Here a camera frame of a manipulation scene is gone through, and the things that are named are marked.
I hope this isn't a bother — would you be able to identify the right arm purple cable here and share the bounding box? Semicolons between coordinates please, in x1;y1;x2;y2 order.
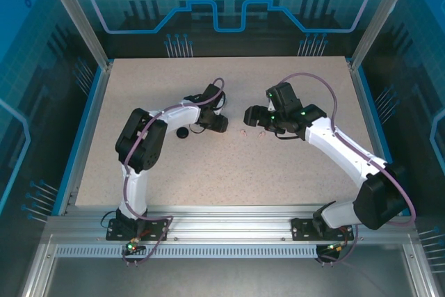
277;72;416;267

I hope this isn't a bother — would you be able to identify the slotted grey cable duct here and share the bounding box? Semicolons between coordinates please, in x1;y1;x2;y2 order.
55;243;406;260

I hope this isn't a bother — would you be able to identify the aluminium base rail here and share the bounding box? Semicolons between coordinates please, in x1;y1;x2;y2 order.
47;203;418;246

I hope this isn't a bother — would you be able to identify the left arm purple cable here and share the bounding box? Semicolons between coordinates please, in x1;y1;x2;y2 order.
120;77;226;267

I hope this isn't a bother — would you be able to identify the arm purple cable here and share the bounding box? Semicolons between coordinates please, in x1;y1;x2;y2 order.
277;72;416;267
120;77;226;267

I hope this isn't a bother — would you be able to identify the aluminium frame post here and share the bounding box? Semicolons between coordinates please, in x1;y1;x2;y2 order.
38;0;115;70
348;0;421;71

